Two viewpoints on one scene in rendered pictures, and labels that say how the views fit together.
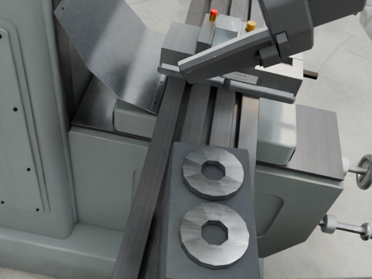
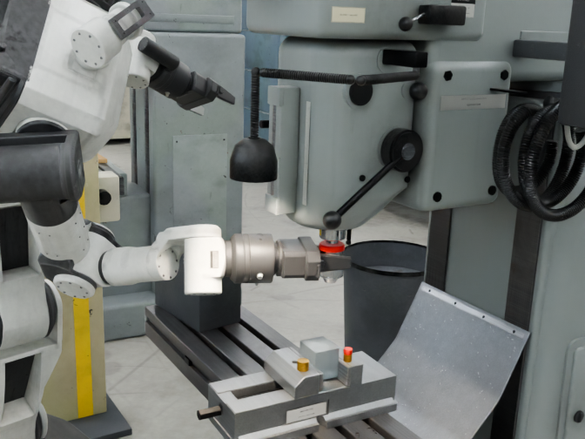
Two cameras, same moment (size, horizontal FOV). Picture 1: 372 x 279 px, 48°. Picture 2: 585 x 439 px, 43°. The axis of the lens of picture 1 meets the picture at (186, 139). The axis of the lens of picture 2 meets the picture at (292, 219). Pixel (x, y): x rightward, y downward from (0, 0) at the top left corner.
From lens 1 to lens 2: 209 cm
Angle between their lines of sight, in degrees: 111
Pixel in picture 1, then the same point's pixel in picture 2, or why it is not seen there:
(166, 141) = (279, 344)
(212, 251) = not seen: hidden behind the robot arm
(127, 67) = (400, 394)
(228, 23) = (318, 343)
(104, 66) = (398, 361)
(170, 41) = (364, 358)
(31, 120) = not seen: hidden behind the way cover
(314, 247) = not seen: outside the picture
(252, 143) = (216, 369)
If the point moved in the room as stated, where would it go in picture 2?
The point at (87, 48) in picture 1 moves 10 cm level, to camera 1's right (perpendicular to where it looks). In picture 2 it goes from (411, 336) to (375, 344)
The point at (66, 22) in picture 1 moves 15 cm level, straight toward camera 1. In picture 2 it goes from (420, 299) to (364, 283)
